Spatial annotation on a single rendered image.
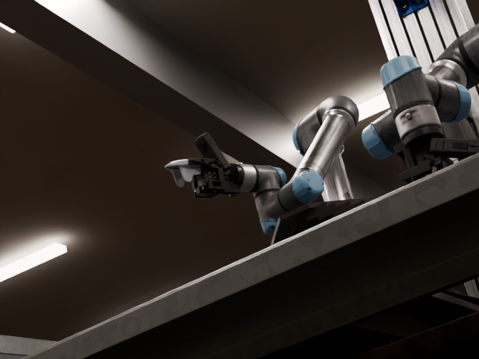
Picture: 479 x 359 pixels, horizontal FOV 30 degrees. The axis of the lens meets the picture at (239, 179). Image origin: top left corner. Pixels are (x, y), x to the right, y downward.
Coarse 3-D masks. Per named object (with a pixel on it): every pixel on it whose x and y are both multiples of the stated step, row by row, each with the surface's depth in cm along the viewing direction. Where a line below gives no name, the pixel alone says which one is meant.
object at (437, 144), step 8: (432, 144) 154; (440, 144) 153; (448, 144) 152; (456, 144) 151; (464, 144) 150; (472, 144) 149; (432, 152) 154; (440, 152) 153; (448, 152) 152; (456, 152) 151; (464, 152) 150; (472, 152) 149
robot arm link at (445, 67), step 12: (456, 48) 200; (444, 60) 198; (456, 60) 198; (432, 72) 195; (444, 72) 194; (456, 72) 197; (468, 72) 199; (468, 84) 200; (384, 120) 174; (372, 132) 175; (384, 132) 173; (396, 132) 172; (372, 144) 176; (384, 144) 174; (396, 144) 174; (384, 156) 177
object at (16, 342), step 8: (0, 336) 190; (8, 336) 191; (0, 344) 189; (8, 344) 191; (16, 344) 193; (24, 344) 194; (32, 344) 196; (40, 344) 198; (48, 344) 200; (0, 352) 188; (8, 352) 190; (16, 352) 192; (24, 352) 193; (32, 352) 195
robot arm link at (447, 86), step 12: (444, 84) 164; (456, 84) 167; (444, 96) 163; (456, 96) 165; (468, 96) 168; (444, 108) 164; (456, 108) 166; (468, 108) 168; (444, 120) 169; (456, 120) 169
